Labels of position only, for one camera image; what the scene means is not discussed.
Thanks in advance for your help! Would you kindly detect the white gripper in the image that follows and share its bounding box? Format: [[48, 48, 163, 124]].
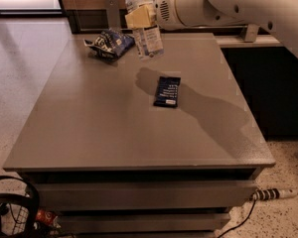
[[125, 0, 185, 31]]

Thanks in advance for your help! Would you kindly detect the clear plastic water bottle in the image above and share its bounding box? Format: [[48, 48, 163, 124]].
[[125, 0, 164, 60]]

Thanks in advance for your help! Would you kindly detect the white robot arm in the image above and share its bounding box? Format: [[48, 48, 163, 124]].
[[125, 0, 298, 59]]

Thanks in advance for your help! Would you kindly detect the blue crumpled chip bag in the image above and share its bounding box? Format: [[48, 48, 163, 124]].
[[83, 29, 135, 61]]

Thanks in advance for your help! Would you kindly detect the dark blue snack bar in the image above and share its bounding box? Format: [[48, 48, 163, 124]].
[[153, 76, 181, 108]]

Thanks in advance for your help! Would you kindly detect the low grey side shelf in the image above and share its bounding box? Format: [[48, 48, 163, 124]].
[[215, 34, 286, 50]]

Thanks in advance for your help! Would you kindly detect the grey drawer cabinet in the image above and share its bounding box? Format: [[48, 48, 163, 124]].
[[4, 34, 275, 238]]

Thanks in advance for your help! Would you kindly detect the upper grey drawer front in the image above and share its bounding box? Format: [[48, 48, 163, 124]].
[[37, 180, 256, 211]]

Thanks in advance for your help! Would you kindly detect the grey drawer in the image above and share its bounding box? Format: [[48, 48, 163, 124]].
[[59, 213, 230, 234], [37, 180, 256, 211]]

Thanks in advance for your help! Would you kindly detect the lower grey drawer front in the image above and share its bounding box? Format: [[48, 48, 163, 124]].
[[59, 213, 230, 234]]

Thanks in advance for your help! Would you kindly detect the white power strip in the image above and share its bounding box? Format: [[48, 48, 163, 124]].
[[250, 188, 298, 201]]

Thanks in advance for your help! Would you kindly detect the orange snack packet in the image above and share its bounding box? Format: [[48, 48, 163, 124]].
[[36, 209, 59, 228]]

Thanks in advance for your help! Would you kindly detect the left metal wall bracket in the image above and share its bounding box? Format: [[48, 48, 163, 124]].
[[105, 0, 121, 30]]

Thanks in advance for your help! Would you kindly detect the metal wall bracket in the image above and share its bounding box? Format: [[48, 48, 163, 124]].
[[241, 24, 259, 43], [105, 0, 121, 30]]

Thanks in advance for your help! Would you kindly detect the right metal wall bracket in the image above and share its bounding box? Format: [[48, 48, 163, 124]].
[[241, 24, 259, 43]]

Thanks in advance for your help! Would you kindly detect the black power cable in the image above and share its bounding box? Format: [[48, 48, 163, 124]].
[[216, 199, 257, 238]]

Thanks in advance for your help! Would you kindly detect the black wire basket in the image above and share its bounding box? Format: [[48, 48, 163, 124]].
[[0, 175, 41, 238]]

